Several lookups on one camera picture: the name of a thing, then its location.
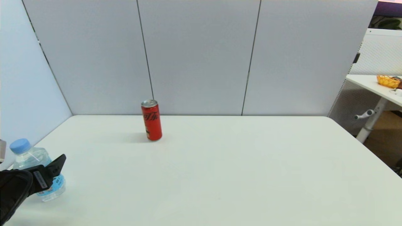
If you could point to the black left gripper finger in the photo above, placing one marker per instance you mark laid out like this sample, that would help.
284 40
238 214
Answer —
57 164

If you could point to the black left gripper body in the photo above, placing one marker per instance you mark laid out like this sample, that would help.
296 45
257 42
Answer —
39 180

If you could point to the clear soda water bottle blue label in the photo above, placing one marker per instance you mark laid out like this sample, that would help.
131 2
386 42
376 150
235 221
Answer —
29 157

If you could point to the black and grey left robot arm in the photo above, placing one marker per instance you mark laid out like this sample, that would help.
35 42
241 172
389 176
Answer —
12 191

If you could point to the red cola can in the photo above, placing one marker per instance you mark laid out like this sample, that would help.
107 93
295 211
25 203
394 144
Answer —
152 124

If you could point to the white background desk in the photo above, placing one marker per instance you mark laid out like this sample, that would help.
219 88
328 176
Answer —
367 82

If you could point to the white pegboard partition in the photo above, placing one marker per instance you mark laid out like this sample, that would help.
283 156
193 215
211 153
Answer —
380 53

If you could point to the green plant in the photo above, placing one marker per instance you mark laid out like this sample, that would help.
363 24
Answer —
389 23

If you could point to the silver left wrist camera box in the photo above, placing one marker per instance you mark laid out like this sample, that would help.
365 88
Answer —
2 151

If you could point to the small black wall bracket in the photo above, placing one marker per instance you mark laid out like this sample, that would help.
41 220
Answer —
356 58

